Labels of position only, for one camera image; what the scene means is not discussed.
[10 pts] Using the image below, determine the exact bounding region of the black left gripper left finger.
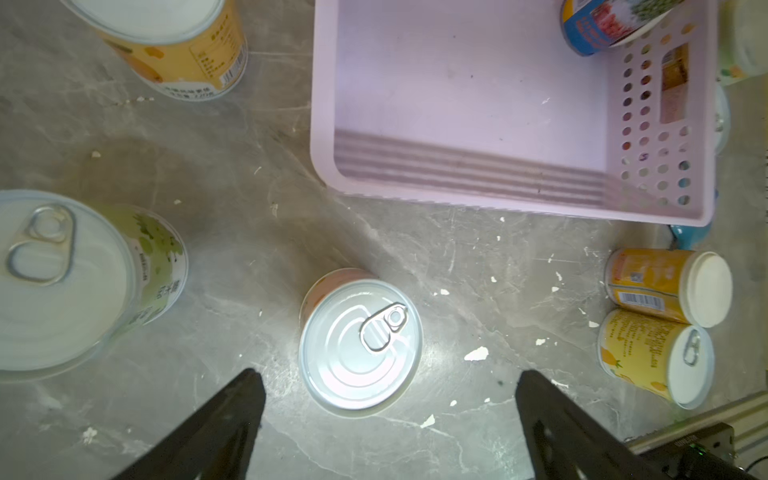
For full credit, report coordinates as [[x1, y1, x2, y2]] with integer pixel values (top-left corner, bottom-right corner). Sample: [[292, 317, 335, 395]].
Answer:
[[116, 368, 266, 479]]

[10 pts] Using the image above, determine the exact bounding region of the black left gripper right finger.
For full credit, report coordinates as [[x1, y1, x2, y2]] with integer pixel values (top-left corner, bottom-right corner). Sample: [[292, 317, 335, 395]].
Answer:
[[515, 370, 654, 479]]

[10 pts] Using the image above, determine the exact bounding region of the yellow pineapple can pull tab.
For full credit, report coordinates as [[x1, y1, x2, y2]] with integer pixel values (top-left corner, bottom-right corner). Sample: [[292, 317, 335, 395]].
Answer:
[[597, 309, 715, 410]]

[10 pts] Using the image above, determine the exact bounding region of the green label can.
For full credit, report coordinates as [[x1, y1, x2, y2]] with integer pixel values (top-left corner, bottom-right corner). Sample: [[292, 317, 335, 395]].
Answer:
[[1, 190, 189, 383]]

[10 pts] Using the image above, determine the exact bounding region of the blue mixed congee can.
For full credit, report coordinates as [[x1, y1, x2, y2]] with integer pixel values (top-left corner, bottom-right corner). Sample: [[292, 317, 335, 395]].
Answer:
[[560, 0, 681, 56]]

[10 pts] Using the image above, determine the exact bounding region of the pink can with pull tab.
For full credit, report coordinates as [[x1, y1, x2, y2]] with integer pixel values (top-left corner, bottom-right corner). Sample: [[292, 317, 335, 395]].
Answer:
[[715, 83, 731, 155]]

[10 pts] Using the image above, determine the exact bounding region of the right arm base motor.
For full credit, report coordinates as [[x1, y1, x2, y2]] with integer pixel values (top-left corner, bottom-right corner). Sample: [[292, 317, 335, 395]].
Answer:
[[640, 423, 767, 480]]

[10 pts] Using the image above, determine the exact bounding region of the purple perforated plastic basket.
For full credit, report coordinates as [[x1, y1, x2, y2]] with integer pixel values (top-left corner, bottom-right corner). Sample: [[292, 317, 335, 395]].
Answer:
[[310, 1, 718, 226]]

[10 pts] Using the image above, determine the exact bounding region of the yellow can white lid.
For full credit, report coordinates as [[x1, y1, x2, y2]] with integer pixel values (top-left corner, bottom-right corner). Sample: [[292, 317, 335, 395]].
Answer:
[[604, 248, 733, 328]]

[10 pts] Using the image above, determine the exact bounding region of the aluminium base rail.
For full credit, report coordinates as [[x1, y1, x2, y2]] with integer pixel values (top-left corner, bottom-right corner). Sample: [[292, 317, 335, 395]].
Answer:
[[626, 391, 767, 479]]

